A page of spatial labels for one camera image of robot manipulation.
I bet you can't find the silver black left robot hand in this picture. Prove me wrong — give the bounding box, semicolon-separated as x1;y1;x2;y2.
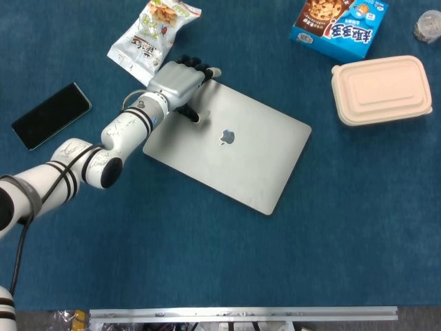
147;54;222;124

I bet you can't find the silver Apple laptop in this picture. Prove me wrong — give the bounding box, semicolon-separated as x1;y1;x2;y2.
142;77;313;217

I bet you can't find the white snack chip bag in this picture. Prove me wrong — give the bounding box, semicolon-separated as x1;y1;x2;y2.
106;0;203;88

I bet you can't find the black smartphone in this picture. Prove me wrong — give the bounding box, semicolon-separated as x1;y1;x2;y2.
10;81;93;152

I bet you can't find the blue cookie box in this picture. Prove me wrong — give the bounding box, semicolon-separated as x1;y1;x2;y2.
289;0;390;64

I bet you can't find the teal table cloth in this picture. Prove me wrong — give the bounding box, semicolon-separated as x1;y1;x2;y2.
0;0;441;311

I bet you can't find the beige lidded food container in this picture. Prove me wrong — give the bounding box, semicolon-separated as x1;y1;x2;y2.
331;54;434;128

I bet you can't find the clear plastic cup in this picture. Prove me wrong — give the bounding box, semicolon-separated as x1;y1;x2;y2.
413;9;441;45

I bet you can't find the crumpled clear plastic wrap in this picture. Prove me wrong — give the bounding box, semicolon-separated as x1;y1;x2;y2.
48;310;75;331

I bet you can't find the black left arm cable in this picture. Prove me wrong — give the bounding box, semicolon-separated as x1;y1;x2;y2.
9;141;101;294

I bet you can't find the aluminium profile rail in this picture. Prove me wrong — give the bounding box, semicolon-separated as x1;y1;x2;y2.
88;305;399;323

